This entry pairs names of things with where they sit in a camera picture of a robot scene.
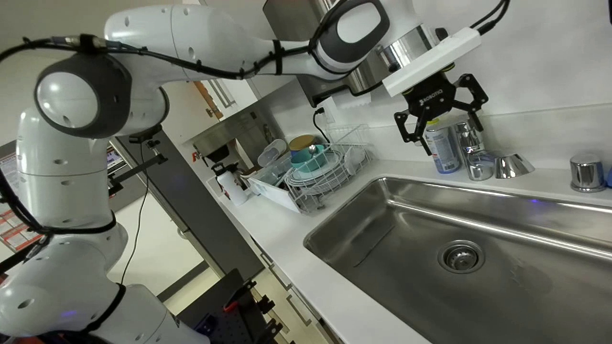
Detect white plastic bag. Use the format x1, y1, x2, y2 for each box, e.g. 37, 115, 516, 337
246, 176, 301, 217

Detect white wall cabinet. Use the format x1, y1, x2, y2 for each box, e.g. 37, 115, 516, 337
166, 75, 298, 127

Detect stainless steel sink basin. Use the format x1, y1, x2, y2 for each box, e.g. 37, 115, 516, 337
303, 176, 612, 344

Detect red and white poster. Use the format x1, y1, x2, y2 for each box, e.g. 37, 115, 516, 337
0, 201, 47, 257

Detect clear plastic container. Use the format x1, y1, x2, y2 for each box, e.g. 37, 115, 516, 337
255, 140, 290, 173

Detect blue bottle with yellow cap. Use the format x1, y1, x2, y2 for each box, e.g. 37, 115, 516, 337
424, 117, 464, 178

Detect round metal sink drain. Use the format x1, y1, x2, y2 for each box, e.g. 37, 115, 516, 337
437, 239, 487, 278

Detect white wire dish rack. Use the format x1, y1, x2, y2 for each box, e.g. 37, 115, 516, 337
278, 123, 378, 217

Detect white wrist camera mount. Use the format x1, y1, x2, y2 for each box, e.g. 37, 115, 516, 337
380, 27, 483, 100

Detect stainless paper towel dispenser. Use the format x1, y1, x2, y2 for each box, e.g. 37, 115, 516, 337
261, 0, 359, 108

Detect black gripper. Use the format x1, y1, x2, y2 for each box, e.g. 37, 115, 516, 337
391, 73, 489, 157

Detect chrome sink faucet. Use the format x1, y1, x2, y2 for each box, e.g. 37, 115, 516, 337
451, 121, 538, 184

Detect black equipment with red handle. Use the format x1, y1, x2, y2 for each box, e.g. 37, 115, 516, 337
175, 268, 286, 344

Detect blue bowl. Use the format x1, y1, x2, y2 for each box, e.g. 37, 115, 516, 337
288, 142, 332, 182

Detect black camera cable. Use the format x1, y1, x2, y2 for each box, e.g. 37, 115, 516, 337
468, 0, 512, 39

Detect black coffee machine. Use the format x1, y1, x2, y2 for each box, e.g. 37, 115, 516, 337
189, 104, 284, 184

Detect under counter drawer fronts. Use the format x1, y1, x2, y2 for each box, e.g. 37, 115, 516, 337
246, 236, 342, 344

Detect dark metal stand post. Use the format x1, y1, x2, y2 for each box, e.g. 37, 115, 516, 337
112, 131, 265, 283

